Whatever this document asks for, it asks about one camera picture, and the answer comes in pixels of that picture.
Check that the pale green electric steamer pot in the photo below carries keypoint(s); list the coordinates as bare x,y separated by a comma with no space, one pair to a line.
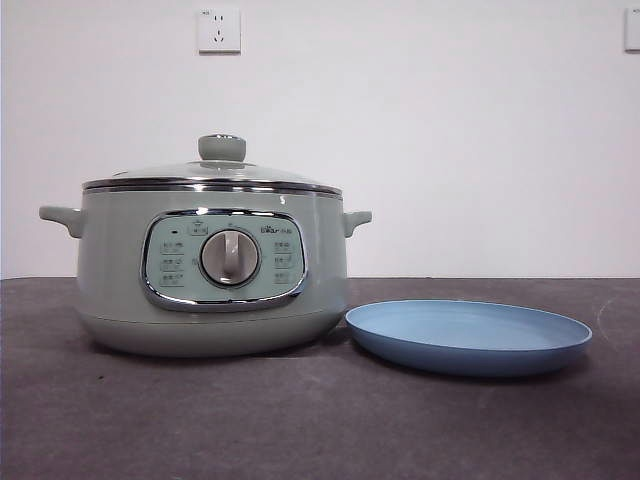
125,260

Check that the blue round plate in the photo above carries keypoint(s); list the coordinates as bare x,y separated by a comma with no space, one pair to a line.
465,345

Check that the white wall power socket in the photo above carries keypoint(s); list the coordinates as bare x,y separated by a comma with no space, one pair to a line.
220,30

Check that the glass lid with green knob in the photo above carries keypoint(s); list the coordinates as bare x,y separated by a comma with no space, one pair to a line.
222,147

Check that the white wall switch plate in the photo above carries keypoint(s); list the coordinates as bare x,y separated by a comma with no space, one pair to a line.
633,30

